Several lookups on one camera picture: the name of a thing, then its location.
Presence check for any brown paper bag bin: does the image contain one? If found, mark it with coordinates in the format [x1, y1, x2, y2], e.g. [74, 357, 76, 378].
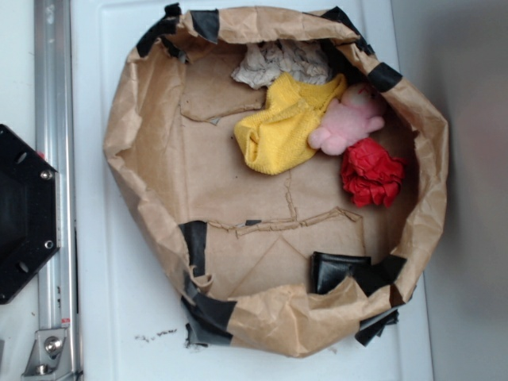
[103, 5, 448, 357]

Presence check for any crumpled red paper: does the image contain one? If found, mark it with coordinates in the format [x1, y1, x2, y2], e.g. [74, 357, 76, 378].
[341, 138, 407, 207]

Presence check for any yellow knitted cloth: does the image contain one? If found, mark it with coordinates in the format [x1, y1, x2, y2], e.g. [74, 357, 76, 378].
[234, 73, 348, 175]

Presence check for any pink plush toy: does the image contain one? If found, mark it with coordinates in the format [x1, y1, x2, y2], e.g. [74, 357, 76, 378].
[308, 83, 387, 156]

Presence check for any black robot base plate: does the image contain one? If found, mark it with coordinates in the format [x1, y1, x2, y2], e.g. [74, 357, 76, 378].
[0, 125, 59, 305]

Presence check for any metal corner bracket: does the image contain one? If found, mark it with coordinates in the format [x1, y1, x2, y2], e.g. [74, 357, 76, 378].
[21, 328, 71, 380]

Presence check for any aluminium rail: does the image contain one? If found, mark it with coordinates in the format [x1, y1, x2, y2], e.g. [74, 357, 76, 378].
[34, 1, 83, 380]

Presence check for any crumpled white paper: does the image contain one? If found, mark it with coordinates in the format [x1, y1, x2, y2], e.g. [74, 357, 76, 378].
[231, 40, 333, 90]

